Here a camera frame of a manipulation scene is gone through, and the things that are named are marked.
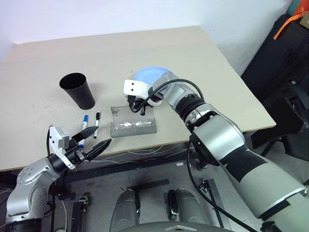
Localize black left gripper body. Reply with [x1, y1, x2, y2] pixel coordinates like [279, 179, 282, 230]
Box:
[65, 141, 88, 165]

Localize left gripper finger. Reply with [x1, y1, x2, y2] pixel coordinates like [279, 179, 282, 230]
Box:
[71, 126, 99, 144]
[85, 138, 112, 162]

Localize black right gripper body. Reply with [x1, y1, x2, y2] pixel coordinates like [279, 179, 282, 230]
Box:
[126, 95, 143, 110]

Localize clear frame glasses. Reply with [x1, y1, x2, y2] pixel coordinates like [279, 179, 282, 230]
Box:
[115, 120, 154, 130]

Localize translucent grey glasses case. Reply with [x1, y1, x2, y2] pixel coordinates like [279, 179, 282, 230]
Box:
[110, 104, 158, 139]

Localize blue plate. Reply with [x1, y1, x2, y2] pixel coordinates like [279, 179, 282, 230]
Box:
[133, 66, 176, 87]

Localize blue whiteboard marker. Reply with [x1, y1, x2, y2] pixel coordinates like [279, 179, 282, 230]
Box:
[78, 114, 90, 148]

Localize black whiteboard marker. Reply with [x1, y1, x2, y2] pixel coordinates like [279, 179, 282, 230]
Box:
[93, 111, 102, 139]

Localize black plastic cup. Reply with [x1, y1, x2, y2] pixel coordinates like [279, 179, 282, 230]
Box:
[59, 72, 96, 110]

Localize black metal floor bar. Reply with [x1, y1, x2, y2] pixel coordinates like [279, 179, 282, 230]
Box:
[199, 178, 233, 229]
[72, 195, 91, 232]

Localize flat black floor bar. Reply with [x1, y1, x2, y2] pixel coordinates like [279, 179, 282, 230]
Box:
[126, 178, 170, 192]

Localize grey left robot leg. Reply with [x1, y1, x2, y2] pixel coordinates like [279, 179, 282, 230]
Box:
[110, 188, 141, 232]

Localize grey robot leg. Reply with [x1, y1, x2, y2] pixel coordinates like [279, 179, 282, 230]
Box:
[110, 188, 141, 232]
[166, 188, 209, 226]

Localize grey right robot leg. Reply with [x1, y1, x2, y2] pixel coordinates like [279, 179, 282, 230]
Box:
[166, 188, 209, 226]

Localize grey robot torso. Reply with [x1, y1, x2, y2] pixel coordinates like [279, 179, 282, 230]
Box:
[135, 218, 233, 232]

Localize dark hard case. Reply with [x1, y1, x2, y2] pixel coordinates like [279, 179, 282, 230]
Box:
[241, 13, 309, 102]

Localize black office chair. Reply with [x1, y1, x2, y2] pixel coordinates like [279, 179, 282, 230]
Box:
[251, 80, 309, 158]

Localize teal round object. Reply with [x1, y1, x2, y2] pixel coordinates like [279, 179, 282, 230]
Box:
[288, 0, 303, 16]

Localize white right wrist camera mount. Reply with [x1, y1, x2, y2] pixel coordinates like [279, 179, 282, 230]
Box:
[123, 79, 163, 106]

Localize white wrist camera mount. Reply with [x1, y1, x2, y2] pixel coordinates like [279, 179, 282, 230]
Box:
[123, 79, 163, 106]
[47, 125, 76, 170]

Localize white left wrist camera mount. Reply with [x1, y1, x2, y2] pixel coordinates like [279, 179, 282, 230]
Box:
[47, 125, 76, 170]

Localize thin white wire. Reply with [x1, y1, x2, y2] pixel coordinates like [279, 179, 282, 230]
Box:
[98, 142, 194, 163]

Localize black metal table frame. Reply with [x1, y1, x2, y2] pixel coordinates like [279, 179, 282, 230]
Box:
[55, 142, 242, 194]

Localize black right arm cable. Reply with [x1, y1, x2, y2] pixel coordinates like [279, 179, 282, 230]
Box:
[131, 79, 260, 232]

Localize orange tag strap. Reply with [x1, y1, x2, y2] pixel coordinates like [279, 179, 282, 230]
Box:
[273, 11, 305, 40]

